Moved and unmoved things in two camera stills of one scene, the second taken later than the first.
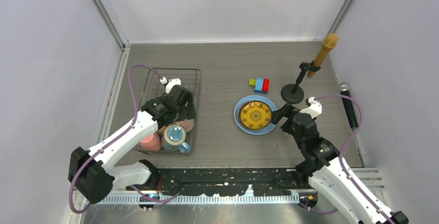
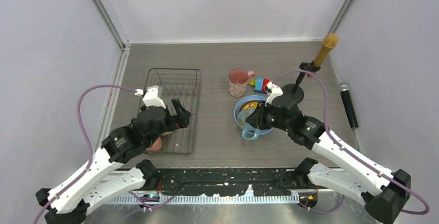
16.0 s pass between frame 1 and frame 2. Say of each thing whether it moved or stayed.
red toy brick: stayed
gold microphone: stayed
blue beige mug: moved
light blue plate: stayed
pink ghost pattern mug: moved
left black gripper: moved
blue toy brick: stayed
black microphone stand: stayed
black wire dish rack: stayed
